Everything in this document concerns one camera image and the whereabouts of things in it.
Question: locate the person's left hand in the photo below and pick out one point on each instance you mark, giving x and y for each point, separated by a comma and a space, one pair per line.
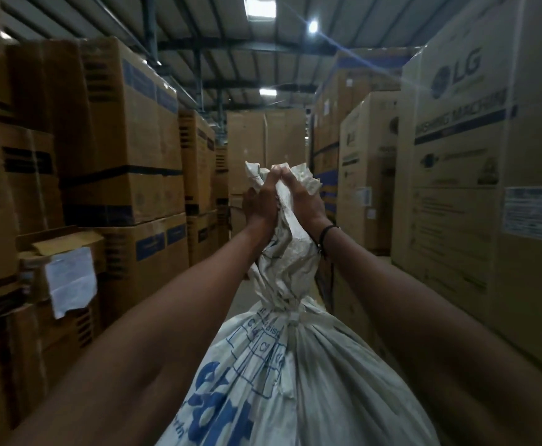
261, 209

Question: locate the person's right hand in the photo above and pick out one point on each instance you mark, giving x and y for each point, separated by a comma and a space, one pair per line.
305, 206

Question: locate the short white tie strip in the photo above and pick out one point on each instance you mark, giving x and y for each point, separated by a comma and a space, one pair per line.
290, 316

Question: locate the white woven sack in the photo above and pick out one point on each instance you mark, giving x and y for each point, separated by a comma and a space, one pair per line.
326, 385

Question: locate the person's right forearm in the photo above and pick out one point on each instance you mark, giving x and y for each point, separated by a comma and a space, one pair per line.
438, 348

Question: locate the person's left forearm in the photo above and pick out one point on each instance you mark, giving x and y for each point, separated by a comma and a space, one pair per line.
150, 357

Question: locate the black wrist band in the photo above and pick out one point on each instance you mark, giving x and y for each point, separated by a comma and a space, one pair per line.
323, 236

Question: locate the medium tall cardboard box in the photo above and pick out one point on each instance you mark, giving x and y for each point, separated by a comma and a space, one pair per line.
368, 181

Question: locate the pale plain cardboard box pair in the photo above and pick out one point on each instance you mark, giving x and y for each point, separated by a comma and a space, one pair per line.
266, 139

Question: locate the small rectangular ceiling light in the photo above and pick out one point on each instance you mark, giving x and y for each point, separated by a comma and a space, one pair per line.
267, 92

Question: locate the row of stacked cardboard boxes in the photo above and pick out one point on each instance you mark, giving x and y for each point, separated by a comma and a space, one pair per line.
122, 134

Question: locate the huge cardboard box with sticker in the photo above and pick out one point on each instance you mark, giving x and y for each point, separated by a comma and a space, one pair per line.
466, 204

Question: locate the round bright ceiling lamp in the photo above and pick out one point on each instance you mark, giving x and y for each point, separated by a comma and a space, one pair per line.
313, 26

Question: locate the rectangular ceiling light panel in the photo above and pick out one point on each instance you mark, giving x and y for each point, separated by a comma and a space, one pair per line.
260, 6

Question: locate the white paper sheet label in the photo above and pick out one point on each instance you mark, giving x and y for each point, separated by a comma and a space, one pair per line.
71, 280

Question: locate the rectangular white box sticker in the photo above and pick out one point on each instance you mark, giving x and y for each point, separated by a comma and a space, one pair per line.
536, 213

